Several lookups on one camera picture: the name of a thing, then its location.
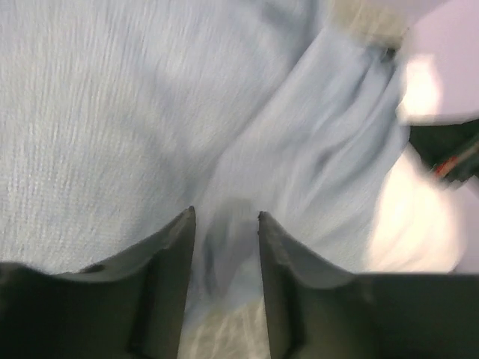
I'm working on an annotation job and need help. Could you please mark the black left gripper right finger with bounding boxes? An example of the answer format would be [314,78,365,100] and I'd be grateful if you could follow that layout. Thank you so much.
[258,212,478,358]

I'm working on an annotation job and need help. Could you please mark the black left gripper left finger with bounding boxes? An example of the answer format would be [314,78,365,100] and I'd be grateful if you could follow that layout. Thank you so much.
[1,208,195,359]

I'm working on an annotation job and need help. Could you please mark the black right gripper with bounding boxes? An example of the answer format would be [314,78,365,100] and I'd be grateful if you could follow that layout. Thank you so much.
[409,119,478,184]

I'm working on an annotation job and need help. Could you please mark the white pillow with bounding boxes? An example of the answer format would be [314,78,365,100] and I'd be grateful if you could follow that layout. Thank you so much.
[368,55,472,274]

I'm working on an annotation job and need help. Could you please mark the grey striped pillowcase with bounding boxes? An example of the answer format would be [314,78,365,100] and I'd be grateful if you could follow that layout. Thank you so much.
[0,0,412,359]

